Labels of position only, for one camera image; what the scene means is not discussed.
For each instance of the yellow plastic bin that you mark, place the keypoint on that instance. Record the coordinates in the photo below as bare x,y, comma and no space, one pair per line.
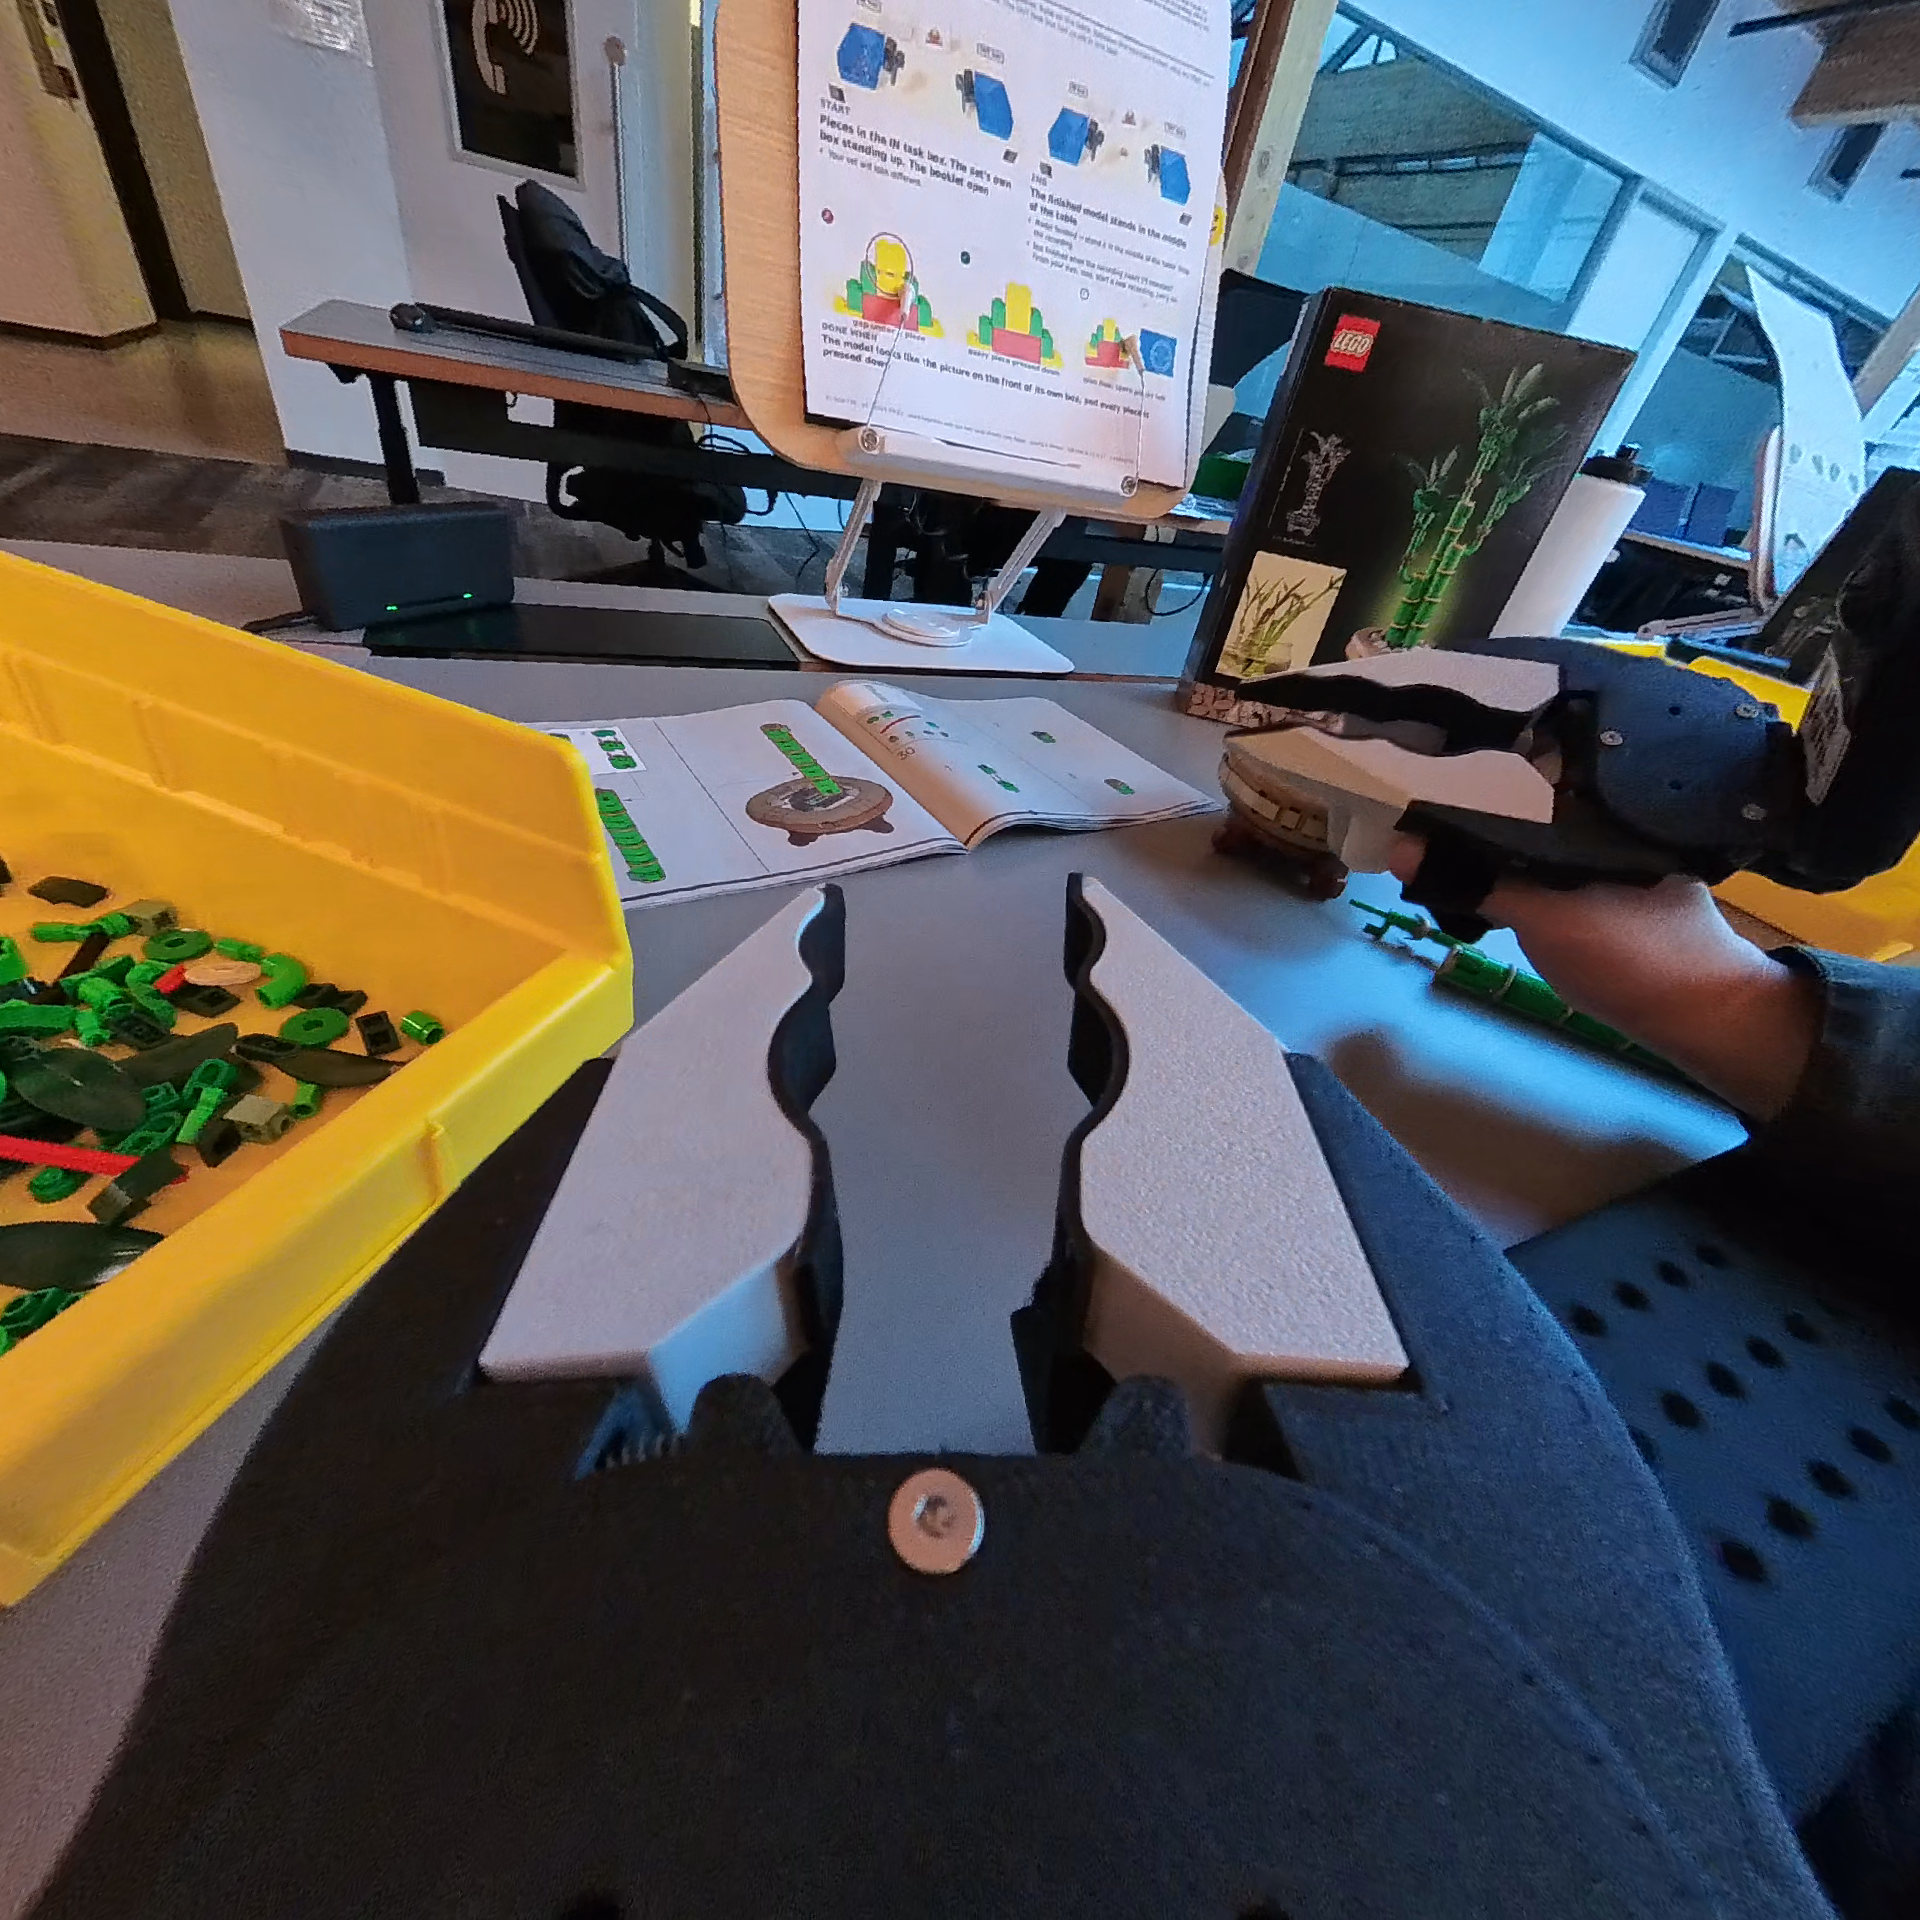
1845,914
375,840

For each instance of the grey desk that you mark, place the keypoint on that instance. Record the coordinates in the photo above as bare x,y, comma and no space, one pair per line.
946,973

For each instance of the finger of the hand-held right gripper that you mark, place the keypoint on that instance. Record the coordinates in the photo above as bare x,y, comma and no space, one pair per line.
1440,782
1455,682

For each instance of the black office chair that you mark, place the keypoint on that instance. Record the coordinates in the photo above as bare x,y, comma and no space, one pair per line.
587,330

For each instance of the person's right hand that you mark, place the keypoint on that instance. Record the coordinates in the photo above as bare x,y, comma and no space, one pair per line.
1664,973

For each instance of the printed instruction sheet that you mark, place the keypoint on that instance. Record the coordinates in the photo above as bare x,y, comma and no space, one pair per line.
1004,224

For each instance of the black flat pad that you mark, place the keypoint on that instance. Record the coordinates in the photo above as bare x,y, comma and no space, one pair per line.
600,637

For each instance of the red rod brick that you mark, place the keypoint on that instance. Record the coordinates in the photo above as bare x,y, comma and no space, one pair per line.
67,1154

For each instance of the white water bottle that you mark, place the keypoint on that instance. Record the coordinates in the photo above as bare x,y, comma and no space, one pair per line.
1568,556

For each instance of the white angular board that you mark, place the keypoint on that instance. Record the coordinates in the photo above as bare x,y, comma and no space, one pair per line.
1816,434

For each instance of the wooden background desk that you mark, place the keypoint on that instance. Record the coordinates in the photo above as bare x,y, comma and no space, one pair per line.
452,368

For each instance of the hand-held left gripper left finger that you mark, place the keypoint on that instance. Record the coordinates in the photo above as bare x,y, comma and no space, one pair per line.
675,1201

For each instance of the brown round brick base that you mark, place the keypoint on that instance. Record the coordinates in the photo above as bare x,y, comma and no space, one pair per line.
1276,832

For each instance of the black studded mat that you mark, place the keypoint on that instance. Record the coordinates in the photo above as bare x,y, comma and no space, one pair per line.
1725,1424

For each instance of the dark grey speaker box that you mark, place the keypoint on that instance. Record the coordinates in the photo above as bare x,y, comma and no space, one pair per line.
398,563

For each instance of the person's right forearm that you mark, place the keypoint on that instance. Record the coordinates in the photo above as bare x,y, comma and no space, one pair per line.
1861,1080

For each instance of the phone symbol wall sign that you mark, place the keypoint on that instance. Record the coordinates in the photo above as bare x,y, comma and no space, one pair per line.
510,75

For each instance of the open instruction booklet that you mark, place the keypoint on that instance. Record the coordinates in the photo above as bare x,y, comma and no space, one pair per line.
750,795

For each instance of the long black bar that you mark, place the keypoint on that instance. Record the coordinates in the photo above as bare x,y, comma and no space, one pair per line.
510,330

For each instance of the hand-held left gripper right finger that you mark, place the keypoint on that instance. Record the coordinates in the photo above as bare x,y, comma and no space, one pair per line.
1231,1201

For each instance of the black toy brick set box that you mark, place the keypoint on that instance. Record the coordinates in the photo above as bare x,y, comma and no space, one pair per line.
1396,481

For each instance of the pile of green toy bricks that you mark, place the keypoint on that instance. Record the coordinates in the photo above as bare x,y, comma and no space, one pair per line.
150,1049

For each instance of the green brick bamboo stalk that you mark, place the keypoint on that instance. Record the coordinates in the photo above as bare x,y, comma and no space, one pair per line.
1517,989

